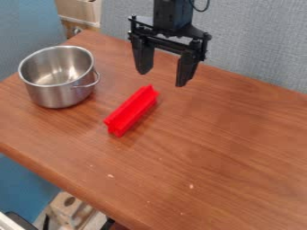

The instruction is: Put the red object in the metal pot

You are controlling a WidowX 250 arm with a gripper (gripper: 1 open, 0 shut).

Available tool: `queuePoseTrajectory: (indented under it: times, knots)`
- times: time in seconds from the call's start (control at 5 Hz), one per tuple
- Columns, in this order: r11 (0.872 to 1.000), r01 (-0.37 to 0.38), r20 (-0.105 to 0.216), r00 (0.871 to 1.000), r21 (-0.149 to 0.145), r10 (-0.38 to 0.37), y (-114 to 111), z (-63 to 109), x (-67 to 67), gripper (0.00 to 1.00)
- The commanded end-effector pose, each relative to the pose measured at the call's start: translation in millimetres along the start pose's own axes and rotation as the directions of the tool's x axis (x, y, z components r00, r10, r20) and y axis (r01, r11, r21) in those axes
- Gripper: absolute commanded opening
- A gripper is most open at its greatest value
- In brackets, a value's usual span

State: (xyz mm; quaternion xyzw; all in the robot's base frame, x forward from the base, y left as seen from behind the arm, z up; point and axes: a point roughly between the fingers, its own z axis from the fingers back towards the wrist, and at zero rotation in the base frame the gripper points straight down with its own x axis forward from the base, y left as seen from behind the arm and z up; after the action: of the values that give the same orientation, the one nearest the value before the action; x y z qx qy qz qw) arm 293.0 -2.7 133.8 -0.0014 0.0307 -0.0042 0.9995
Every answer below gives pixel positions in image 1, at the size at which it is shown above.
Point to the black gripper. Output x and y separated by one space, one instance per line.
168 30

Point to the red plastic block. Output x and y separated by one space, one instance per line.
127 114

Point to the stainless steel pot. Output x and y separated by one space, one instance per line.
59 76

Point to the wooden box behind table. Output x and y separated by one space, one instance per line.
79 15

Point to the wooden frame under table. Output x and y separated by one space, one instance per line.
69 214

